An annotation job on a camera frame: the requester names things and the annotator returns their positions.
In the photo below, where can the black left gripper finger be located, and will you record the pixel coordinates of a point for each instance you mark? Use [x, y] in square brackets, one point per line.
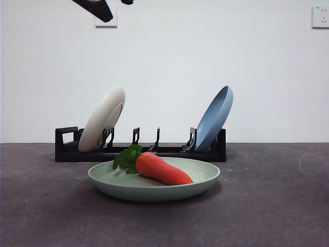
[99, 9]
[127, 1]

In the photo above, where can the orange toy carrot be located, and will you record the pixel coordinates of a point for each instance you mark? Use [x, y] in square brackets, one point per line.
[162, 169]

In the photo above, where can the green plate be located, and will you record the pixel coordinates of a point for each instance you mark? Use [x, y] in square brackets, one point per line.
[154, 193]

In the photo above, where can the cream plate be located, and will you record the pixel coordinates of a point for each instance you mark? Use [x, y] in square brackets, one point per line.
[102, 121]

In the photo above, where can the blue plate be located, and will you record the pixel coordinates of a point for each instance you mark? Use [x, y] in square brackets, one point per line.
[213, 123]

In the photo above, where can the black plate rack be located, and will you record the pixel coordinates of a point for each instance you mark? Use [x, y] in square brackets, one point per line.
[77, 157]

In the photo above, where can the white wall socket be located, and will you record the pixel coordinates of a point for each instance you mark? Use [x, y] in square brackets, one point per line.
[321, 16]
[100, 24]

